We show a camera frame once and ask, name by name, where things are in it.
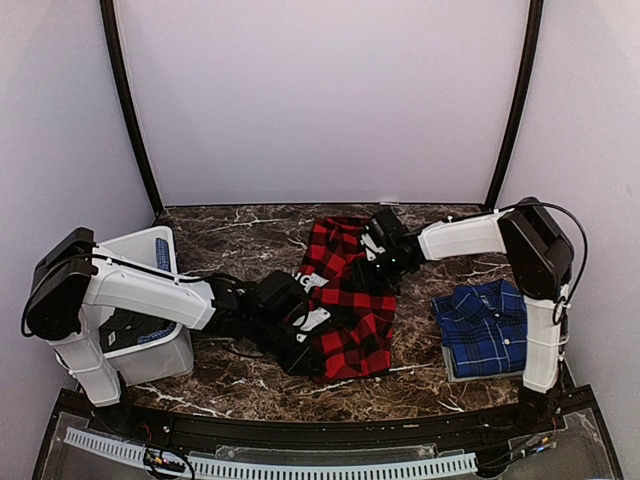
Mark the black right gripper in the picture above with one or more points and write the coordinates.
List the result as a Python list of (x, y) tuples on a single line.
[(364, 277)]

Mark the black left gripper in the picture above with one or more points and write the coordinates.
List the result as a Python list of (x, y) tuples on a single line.
[(295, 365)]

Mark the red black plaid shirt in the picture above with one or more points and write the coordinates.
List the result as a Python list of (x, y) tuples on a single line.
[(355, 341)]

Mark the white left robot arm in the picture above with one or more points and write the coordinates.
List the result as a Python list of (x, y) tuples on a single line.
[(80, 284)]

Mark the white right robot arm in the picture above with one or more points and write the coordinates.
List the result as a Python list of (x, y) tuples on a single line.
[(539, 253)]

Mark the folded grey shirt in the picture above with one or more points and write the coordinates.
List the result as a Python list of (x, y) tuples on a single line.
[(453, 376)]

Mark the folded blue plaid shirt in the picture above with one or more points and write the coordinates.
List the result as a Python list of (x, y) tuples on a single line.
[(484, 327)]

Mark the white plastic laundry bin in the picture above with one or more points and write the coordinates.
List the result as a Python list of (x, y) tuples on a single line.
[(171, 356)]

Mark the blue checked shirt in bin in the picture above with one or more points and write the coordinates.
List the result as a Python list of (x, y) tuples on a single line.
[(157, 328)]

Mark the black shirt in bin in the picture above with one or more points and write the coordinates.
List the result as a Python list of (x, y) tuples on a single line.
[(124, 329)]

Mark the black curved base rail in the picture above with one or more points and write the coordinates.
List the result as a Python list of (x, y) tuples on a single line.
[(202, 433)]

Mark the white slotted cable duct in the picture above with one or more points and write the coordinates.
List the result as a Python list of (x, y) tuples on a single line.
[(202, 467)]

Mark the right black frame post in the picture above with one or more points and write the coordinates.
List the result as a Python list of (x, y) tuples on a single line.
[(521, 89)]

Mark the black frame post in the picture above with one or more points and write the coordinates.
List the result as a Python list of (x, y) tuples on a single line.
[(127, 107), (521, 89)]

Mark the left black frame post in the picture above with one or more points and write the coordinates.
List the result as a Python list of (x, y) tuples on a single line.
[(127, 107)]

